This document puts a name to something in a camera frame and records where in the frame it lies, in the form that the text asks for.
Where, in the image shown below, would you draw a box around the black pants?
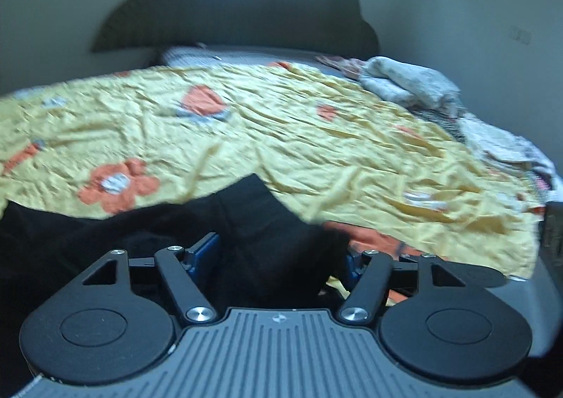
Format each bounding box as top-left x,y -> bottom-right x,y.
1,175 -> 349,396

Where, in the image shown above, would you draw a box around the yellow floral bedspread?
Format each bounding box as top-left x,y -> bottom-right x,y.
0,61 -> 547,307

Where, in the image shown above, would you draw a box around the crumpled white floral blanket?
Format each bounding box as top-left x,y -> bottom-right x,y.
317,55 -> 562,202

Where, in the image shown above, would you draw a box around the grey striped pillow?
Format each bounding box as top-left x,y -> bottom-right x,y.
154,44 -> 344,78

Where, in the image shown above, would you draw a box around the dark upholstered headboard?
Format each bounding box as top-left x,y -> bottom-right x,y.
91,0 -> 381,59

